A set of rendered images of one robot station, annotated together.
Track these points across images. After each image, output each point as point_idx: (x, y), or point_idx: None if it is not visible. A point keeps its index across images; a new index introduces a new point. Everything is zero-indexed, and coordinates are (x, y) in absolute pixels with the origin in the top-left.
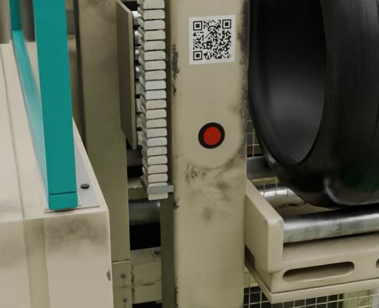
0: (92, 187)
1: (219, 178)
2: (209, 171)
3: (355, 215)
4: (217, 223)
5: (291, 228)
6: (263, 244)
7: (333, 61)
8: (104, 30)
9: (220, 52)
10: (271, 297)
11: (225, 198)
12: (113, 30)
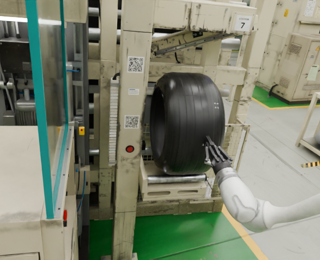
0: (60, 209)
1: (131, 161)
2: (128, 159)
3: (172, 177)
4: (130, 174)
5: (151, 179)
6: (141, 184)
7: (165, 136)
8: (108, 96)
9: (134, 125)
10: (143, 199)
11: (133, 166)
12: None
